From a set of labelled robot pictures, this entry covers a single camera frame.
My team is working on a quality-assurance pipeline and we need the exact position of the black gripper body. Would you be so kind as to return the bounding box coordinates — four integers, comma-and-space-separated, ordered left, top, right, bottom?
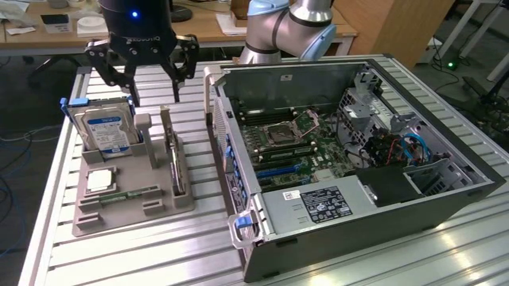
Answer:
98, 0, 178, 67

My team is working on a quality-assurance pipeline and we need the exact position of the black graphics card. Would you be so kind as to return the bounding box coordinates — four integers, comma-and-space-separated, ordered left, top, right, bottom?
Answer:
158, 104, 187, 197

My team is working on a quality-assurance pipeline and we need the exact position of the white round container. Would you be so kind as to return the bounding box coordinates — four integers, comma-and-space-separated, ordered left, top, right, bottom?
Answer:
76, 16, 110, 38

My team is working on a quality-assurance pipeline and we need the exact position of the black monitor stand base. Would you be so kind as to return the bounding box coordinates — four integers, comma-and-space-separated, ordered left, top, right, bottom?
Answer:
170, 5, 195, 23

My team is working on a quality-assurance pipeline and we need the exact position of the stack of white papers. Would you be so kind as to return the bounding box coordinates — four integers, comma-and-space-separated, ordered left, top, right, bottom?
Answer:
215, 13, 250, 36

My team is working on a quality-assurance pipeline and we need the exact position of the white box with black top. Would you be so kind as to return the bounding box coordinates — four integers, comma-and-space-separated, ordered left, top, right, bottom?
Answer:
39, 14, 75, 34

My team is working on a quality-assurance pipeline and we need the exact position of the black chair base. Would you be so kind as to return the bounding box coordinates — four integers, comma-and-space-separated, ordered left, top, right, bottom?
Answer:
23, 53, 84, 89

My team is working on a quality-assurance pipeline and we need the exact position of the wooden desk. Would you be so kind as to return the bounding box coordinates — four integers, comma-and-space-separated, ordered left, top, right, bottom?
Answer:
0, 0, 358, 57

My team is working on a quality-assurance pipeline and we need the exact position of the cardboard box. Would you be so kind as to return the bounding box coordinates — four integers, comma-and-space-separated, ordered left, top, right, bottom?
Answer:
230, 0, 255, 20

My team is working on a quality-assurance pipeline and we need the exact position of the hard disk in blue carrier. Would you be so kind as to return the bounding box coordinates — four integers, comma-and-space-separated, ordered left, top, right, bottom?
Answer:
58, 94, 136, 158

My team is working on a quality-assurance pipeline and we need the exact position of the clear plastic bag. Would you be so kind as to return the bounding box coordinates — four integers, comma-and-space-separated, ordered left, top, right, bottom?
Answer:
0, 1, 31, 21

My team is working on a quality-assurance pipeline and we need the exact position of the CPU socket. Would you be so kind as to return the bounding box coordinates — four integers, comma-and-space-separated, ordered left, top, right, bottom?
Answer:
265, 120, 307, 148

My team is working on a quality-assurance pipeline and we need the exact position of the open socket cover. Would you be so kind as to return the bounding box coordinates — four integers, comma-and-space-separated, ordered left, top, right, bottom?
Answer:
291, 108, 323, 138

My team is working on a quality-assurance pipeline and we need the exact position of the black RAM stick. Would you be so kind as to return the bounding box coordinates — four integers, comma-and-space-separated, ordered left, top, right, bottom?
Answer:
258, 145, 315, 161

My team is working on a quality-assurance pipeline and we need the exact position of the silver CPU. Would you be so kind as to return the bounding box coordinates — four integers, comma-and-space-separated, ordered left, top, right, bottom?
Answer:
86, 170, 115, 191

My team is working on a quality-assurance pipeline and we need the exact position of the grey parts rack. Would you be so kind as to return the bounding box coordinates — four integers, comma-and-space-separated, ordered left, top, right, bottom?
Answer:
70, 113, 195, 238

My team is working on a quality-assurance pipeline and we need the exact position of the blue expansion slot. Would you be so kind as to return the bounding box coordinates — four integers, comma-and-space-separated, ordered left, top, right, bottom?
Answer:
254, 164, 303, 179

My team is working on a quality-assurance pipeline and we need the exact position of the green RAM stick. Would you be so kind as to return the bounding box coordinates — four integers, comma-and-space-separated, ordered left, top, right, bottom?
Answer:
98, 186, 160, 203

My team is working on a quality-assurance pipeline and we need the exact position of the metal disk bay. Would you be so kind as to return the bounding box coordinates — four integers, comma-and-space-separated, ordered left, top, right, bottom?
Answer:
337, 88, 398, 141

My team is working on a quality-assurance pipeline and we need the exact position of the green motherboard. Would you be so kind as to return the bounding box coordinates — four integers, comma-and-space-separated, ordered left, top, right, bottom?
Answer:
237, 100, 358, 191

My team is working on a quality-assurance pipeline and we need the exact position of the wooden cabinet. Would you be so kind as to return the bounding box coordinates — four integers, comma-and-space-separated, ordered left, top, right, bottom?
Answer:
349, 0, 457, 68

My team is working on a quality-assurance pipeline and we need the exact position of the grey power supply unit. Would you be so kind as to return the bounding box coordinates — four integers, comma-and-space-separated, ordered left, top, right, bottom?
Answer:
254, 175, 377, 236

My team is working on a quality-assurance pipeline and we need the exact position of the black plastic shroud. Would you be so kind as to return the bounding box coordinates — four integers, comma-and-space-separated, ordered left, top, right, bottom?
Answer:
355, 166, 425, 208

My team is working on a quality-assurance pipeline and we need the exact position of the black floor stand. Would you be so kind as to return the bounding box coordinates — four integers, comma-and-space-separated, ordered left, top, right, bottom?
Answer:
462, 76, 509, 105

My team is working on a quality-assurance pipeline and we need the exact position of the open black PC case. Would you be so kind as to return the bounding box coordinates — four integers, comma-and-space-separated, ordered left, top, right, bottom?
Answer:
202, 58, 506, 284

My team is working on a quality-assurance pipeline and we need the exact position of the blue wire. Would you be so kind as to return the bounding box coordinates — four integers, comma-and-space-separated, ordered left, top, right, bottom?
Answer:
400, 133, 433, 163

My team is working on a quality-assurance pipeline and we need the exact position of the white desk frame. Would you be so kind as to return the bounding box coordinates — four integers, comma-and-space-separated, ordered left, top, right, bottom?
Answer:
436, 0, 509, 81

